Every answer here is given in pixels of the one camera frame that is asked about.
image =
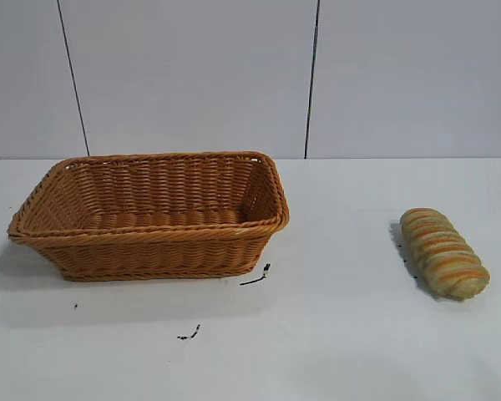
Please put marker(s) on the brown woven wicker basket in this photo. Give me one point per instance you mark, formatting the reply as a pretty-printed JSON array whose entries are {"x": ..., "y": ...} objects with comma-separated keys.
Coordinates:
[{"x": 150, "y": 250}]

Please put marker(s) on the long striped bread loaf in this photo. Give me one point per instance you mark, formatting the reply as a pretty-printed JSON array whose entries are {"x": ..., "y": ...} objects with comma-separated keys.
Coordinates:
[{"x": 442, "y": 255}]

